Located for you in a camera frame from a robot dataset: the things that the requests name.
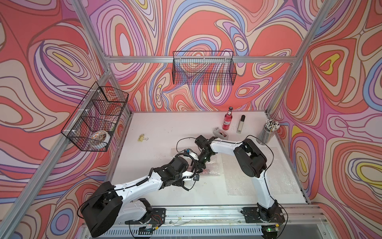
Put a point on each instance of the back black wire basket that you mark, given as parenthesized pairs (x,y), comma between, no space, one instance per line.
(204,68)

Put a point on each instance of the metal cup of pencils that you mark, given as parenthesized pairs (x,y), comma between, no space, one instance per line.
(269,129)

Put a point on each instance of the yellow binder clip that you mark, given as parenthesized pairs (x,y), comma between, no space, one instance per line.
(142,138)

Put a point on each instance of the left black wire basket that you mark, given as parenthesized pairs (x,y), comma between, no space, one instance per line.
(100,109)

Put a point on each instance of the grey tape dispenser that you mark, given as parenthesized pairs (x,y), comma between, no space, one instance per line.
(219,133)

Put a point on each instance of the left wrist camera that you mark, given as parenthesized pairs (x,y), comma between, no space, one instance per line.
(196,177)

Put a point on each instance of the aluminium front rail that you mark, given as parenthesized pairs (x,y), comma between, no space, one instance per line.
(229,222)

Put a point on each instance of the tape roll in basket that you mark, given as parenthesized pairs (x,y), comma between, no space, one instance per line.
(100,139)

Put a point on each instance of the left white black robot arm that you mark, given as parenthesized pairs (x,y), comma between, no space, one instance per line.
(111,204)

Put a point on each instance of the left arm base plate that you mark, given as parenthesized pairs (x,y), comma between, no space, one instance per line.
(154,217)

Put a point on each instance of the black wire basket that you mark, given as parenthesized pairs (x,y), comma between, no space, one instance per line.
(100,109)
(204,68)

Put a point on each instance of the right pink drink bottle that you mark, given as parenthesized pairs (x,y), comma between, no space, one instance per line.
(227,119)

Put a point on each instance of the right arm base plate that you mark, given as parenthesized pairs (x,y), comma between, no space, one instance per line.
(256,215)

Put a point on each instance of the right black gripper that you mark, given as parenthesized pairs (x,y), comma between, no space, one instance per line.
(196,165)

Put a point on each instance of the silver black marker tube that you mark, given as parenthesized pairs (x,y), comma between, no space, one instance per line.
(241,124)

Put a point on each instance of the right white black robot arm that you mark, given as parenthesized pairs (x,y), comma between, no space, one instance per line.
(252,163)

